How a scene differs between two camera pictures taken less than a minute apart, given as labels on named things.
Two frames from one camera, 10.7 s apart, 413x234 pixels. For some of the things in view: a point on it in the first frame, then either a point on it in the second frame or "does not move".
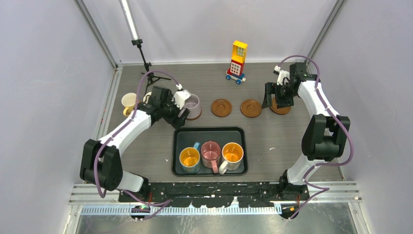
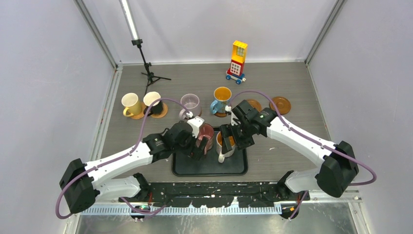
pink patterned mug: (210, 153) -> (206, 130)
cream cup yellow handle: (128, 100) does not move
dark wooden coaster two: (282, 110) does not move
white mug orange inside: (232, 153) -> (221, 156)
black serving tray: (209, 151) does not move
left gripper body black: (171, 112) -> (188, 147)
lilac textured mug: (192, 103) does not move
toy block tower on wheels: (238, 58) does not move
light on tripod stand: (135, 41) does not move
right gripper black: (271, 88) -> (241, 144)
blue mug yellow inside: (189, 159) -> (222, 95)
